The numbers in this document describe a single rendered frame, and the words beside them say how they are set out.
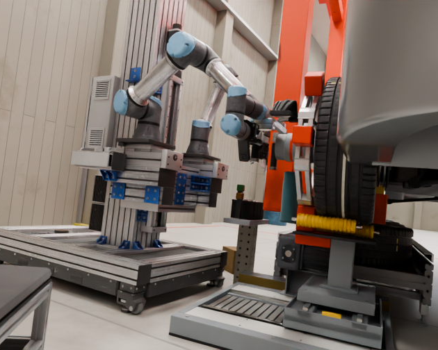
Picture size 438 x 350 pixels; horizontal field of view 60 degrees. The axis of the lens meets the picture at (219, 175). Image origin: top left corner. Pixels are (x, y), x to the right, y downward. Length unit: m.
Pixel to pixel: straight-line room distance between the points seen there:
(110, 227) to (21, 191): 2.59
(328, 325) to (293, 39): 1.64
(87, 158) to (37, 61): 3.05
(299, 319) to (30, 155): 3.85
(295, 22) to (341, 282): 1.55
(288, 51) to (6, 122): 3.23
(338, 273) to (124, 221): 1.19
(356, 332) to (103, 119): 1.74
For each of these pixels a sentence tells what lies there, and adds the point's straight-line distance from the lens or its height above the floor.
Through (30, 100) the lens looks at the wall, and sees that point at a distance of 4.84.
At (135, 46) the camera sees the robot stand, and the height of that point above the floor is 1.41.
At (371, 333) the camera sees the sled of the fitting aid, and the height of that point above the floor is 0.14.
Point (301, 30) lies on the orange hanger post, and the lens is 2.49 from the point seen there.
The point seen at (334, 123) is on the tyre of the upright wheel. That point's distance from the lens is 1.53.
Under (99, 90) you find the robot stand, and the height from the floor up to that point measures 1.14.
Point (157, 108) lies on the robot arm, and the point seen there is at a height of 0.99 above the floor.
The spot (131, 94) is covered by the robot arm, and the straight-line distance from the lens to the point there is 1.87.
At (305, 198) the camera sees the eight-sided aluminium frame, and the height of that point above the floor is 0.61.
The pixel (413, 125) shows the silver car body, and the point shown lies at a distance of 0.87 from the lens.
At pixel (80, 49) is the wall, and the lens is 5.36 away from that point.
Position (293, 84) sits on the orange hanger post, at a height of 1.29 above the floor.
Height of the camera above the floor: 0.58
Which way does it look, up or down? 3 degrees up
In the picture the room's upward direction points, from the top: 6 degrees clockwise
